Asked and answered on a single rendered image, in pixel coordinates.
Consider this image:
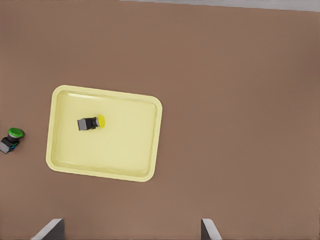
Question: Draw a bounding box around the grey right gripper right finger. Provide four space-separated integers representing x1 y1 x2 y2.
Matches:
201 218 223 240

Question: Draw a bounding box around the yellow push-button switch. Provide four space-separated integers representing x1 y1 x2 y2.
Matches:
76 114 106 132

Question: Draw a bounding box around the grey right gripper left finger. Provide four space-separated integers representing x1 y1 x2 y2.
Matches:
30 218 66 240

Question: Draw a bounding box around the green push-button switch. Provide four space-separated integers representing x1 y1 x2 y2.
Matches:
0 127 26 155

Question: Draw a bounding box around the pale yellow tray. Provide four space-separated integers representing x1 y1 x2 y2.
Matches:
45 84 163 183

